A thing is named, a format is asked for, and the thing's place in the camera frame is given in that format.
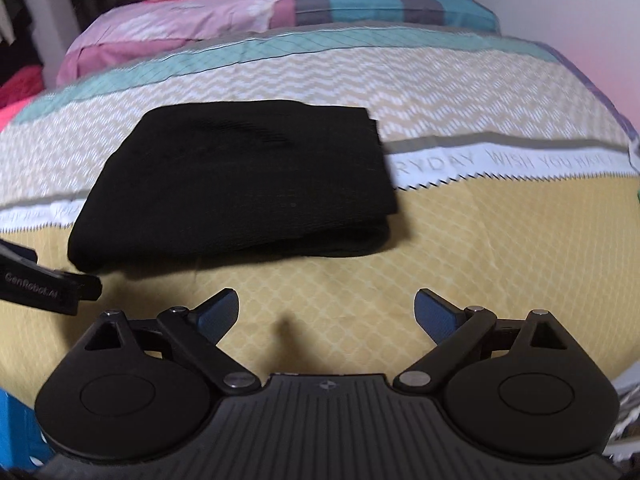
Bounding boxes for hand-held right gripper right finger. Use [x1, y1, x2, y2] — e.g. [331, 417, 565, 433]
[392, 288, 568, 394]

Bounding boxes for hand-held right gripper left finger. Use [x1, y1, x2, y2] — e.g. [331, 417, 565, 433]
[82, 287, 261, 394]

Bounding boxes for black pants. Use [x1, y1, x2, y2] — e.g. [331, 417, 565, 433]
[67, 100, 401, 273]

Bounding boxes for patterned yellow and teal quilt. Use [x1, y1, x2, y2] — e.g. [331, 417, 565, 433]
[0, 25, 640, 411]

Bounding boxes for blue dotted box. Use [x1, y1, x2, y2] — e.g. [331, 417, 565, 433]
[0, 390, 53, 468]

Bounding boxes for bright pink cloth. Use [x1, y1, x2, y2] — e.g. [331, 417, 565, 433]
[0, 95, 43, 133]

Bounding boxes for dark red cloth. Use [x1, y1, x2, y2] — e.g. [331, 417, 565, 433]
[0, 65, 47, 108]

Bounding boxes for dark hanging clothes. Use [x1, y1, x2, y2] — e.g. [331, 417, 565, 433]
[0, 0, 47, 86]

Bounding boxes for pink pillow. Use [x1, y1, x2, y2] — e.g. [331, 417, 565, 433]
[55, 0, 301, 86]

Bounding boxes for teal and grey striped pillow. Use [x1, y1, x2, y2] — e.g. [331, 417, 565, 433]
[294, 0, 501, 32]

